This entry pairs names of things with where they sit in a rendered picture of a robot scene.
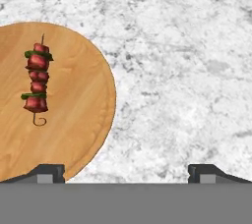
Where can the round wooden board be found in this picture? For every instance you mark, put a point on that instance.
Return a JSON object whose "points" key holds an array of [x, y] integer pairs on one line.
{"points": [[77, 103]]}

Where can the red meat kebab skewer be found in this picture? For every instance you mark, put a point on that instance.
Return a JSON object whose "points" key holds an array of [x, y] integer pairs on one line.
{"points": [[37, 80]]}

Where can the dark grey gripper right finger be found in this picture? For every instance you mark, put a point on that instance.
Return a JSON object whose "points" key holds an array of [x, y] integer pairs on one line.
{"points": [[204, 173]]}

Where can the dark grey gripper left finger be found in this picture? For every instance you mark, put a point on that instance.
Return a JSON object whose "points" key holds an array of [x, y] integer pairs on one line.
{"points": [[49, 173]]}

